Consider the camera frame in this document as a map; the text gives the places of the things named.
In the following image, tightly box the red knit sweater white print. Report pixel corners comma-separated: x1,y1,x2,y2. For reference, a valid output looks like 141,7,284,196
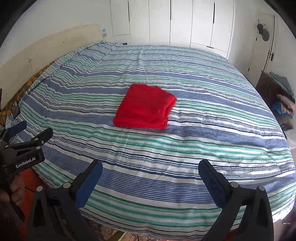
113,84,177,130

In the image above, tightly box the pile of folded clothes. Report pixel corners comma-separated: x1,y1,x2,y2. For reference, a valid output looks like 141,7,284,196
269,72,295,131

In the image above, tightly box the person's left hand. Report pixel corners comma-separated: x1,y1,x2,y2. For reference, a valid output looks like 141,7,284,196
1,171,25,224

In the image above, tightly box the orange patterned bed sheet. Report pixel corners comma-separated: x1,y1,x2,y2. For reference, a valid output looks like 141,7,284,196
1,61,55,128

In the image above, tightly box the red orange garment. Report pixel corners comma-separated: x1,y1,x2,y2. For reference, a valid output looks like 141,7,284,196
19,167,46,223

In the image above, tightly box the beige padded headboard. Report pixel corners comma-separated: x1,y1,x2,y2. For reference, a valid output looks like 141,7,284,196
1,24,103,108

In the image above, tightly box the dark wooden side table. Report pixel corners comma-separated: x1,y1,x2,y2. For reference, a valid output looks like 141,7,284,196
255,72,287,108

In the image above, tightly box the blue green striped bedspread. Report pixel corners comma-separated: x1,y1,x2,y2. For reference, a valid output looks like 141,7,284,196
15,42,295,240

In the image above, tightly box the white room door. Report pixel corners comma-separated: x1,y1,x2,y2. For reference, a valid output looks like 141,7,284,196
246,14,275,87

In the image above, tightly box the dark hat on door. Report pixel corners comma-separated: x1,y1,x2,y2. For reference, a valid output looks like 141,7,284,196
257,23,270,42

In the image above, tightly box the white built-in wardrobe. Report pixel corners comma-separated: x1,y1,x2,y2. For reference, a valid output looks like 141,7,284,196
110,0,234,58

